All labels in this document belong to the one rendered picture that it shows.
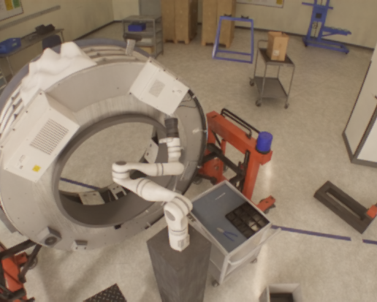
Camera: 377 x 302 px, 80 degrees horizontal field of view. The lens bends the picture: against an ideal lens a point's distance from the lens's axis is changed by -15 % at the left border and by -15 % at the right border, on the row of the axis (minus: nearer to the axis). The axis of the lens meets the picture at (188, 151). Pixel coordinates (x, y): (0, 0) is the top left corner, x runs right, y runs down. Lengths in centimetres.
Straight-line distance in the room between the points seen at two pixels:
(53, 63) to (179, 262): 111
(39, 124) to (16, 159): 18
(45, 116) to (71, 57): 36
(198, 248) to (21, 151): 93
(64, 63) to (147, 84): 41
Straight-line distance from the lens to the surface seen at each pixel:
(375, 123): 377
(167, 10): 781
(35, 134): 114
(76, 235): 188
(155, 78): 128
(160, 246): 136
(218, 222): 197
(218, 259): 222
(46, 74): 129
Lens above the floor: 228
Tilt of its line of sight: 40 degrees down
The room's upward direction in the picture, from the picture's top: straight up
